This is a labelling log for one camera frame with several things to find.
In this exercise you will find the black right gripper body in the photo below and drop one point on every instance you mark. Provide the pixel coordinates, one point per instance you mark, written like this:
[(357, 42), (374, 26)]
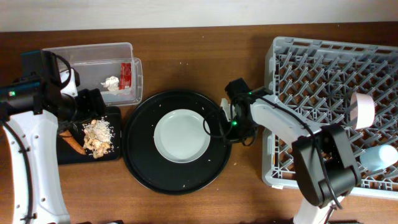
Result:
[(236, 113)]

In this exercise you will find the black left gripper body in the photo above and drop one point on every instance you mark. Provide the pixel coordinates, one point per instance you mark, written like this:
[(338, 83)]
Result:
[(79, 107)]

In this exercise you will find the orange carrot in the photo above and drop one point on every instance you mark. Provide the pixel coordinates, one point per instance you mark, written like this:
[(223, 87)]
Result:
[(68, 138)]

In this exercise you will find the grey plate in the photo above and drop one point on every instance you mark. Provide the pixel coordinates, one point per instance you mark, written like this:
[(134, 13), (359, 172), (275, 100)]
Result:
[(180, 136)]

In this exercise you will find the pistachio shells and rice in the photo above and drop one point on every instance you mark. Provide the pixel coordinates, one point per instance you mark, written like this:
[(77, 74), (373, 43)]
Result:
[(98, 138)]

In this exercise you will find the pink bowl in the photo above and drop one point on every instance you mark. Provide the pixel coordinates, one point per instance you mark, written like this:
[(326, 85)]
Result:
[(362, 112)]

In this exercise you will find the light blue cup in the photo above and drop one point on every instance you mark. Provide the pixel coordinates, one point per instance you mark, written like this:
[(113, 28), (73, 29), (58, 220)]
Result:
[(379, 157)]

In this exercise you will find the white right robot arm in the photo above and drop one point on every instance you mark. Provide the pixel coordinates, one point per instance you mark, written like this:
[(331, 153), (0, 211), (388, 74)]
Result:
[(326, 170)]

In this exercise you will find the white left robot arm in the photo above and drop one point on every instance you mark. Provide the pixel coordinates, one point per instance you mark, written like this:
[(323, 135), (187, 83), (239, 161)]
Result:
[(32, 141)]

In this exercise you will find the grey dishwasher rack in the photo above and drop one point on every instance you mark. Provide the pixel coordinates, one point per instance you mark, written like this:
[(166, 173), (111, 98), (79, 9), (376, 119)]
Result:
[(316, 78)]

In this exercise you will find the black rectangular tray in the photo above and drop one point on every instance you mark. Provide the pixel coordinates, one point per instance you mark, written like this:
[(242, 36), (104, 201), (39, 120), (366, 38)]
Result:
[(66, 154)]

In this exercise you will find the crumpled white tissue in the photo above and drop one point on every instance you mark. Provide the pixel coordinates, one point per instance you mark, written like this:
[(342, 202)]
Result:
[(111, 83)]

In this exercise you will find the clear plastic bin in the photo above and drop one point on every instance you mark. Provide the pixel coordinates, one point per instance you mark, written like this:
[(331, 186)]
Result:
[(96, 62)]

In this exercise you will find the red wrapper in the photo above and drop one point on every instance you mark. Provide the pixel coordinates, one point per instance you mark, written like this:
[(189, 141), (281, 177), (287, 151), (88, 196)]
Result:
[(126, 76)]

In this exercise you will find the round black tray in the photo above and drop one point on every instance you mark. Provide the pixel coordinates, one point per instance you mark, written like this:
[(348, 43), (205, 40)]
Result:
[(157, 173)]

